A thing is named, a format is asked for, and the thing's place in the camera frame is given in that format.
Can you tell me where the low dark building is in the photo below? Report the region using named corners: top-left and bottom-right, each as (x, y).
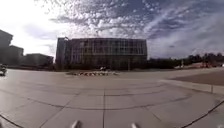
top-left (23, 52), bottom-right (55, 68)

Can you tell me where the glass fronted building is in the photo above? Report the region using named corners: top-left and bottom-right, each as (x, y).
top-left (54, 36), bottom-right (149, 71)

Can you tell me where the car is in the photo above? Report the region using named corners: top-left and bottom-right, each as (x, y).
top-left (0, 63), bottom-right (8, 77)

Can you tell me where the tall dark building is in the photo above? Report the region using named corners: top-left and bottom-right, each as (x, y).
top-left (0, 29), bottom-right (25, 67)

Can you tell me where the row of dark trees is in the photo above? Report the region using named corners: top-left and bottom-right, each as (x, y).
top-left (146, 52), bottom-right (224, 70)

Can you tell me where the grey stone slab plaza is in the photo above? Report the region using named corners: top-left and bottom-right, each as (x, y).
top-left (0, 67), bottom-right (224, 128)

